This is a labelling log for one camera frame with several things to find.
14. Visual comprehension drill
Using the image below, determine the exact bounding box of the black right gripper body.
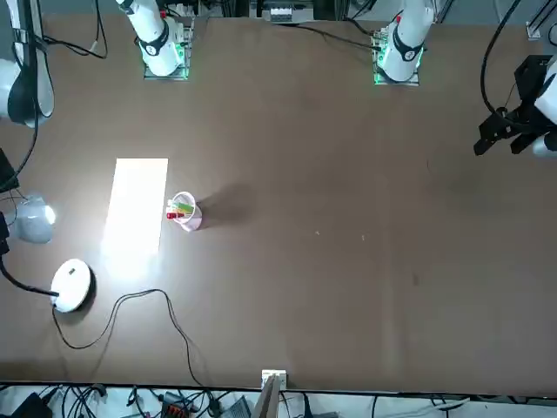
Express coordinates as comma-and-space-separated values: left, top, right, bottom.
0, 147, 21, 193

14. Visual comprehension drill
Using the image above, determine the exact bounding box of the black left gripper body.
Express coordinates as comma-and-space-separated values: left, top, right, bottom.
500, 55, 557, 134

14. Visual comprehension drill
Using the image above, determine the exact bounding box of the white gooseneck desk lamp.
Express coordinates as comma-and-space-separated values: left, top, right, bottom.
0, 193, 97, 314

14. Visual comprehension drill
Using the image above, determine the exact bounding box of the white paper sheet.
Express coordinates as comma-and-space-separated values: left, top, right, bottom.
99, 158, 170, 262

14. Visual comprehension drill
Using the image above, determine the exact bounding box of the clear plastic pen cup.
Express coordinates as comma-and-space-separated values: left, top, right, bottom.
167, 190, 204, 233

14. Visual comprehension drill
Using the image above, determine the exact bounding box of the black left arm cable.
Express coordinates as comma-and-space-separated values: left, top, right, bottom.
480, 0, 523, 115

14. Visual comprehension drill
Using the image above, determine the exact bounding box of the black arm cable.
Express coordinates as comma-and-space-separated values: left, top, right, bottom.
480, 0, 523, 115
41, 0, 108, 60

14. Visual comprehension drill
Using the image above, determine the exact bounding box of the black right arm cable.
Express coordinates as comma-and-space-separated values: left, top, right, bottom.
41, 0, 108, 60

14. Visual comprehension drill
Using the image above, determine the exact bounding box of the black lamp power cable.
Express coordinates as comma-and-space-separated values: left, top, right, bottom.
51, 288, 205, 388

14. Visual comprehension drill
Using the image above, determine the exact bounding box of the black table cable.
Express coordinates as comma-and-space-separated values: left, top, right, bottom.
272, 21, 379, 49

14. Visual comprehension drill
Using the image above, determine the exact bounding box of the aluminium frame post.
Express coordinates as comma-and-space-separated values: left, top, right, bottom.
259, 368, 289, 418

